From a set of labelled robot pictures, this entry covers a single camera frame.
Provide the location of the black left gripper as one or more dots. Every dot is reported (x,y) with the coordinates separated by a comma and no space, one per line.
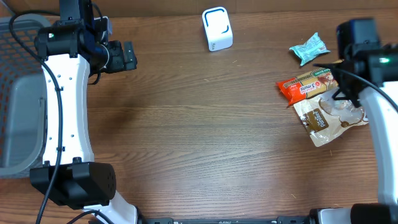
(122,62)

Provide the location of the teal snack packet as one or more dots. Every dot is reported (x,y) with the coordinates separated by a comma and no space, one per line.
(308,51)

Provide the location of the dark grey plastic basket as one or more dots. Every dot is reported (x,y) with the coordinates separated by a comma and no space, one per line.
(23,108)

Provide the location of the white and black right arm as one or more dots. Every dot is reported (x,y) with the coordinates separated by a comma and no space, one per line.
(367,76)

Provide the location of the orange spaghetti packet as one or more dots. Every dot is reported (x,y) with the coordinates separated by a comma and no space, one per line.
(307,85)

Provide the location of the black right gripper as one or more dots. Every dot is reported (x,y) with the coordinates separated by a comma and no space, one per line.
(352,97)

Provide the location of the black mounting rail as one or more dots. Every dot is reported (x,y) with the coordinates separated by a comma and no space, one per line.
(278,220)

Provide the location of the beige pouch bag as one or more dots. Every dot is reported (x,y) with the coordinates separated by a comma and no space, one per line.
(325,119)

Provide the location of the white barcode scanner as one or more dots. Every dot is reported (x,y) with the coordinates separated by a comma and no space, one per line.
(218,29)

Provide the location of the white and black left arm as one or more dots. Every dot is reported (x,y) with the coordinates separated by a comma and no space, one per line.
(70,51)

